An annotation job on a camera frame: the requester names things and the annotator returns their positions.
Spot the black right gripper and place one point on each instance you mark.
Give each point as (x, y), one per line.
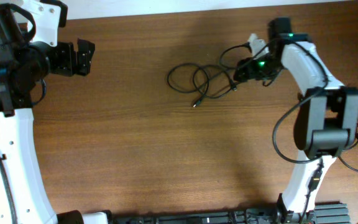
(248, 70)

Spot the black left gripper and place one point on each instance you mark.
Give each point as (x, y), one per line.
(74, 58)

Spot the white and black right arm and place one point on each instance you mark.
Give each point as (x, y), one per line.
(325, 125)

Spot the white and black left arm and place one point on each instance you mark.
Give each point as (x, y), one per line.
(29, 51)

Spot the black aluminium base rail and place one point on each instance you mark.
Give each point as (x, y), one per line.
(228, 216)

